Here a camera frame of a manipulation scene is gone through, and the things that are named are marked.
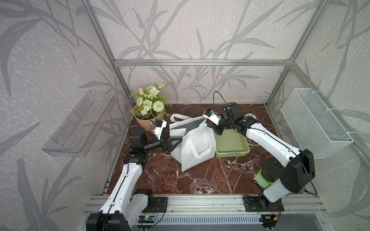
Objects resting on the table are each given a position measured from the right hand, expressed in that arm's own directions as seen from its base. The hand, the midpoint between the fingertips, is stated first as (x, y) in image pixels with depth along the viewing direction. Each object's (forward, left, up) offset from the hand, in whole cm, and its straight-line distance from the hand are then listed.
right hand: (209, 122), depth 82 cm
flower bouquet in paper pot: (+7, +33, +8) cm, 34 cm away
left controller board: (-43, +33, -22) cm, 59 cm away
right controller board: (-44, -29, -25) cm, 58 cm away
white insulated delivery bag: (-13, +6, -3) cm, 15 cm away
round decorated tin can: (+17, -33, -14) cm, 40 cm away
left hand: (-12, +17, +3) cm, 21 cm away
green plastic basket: (-3, -15, -19) cm, 25 cm away
